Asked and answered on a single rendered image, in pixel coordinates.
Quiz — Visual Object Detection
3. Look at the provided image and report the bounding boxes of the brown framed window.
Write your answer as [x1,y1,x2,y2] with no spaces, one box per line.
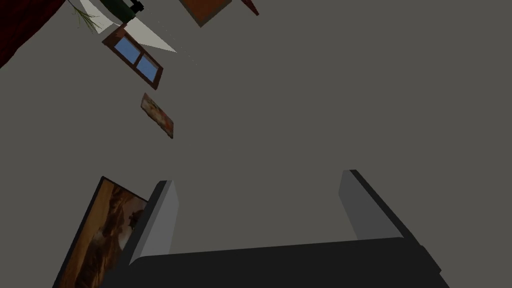
[101,24,165,91]

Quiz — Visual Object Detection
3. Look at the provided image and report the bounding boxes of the orange brown square panel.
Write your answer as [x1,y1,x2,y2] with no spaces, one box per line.
[178,0,234,29]

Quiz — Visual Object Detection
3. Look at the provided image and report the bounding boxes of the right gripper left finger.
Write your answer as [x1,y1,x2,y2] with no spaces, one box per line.
[128,179,180,266]

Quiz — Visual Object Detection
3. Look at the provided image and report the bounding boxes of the green potted plant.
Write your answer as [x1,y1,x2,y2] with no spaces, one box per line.
[67,0,145,35]

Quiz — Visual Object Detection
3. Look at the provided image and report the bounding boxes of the dark red curtain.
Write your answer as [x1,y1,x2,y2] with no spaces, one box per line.
[0,0,67,70]

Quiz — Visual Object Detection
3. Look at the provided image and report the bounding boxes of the brown framed wall picture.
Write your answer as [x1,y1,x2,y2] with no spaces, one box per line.
[51,175,150,288]

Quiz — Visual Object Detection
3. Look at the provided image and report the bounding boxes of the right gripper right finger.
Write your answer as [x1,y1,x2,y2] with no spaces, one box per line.
[338,169,420,246]

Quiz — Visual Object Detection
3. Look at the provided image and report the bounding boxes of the small colourful wall picture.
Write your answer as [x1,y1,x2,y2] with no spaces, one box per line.
[139,92,175,140]

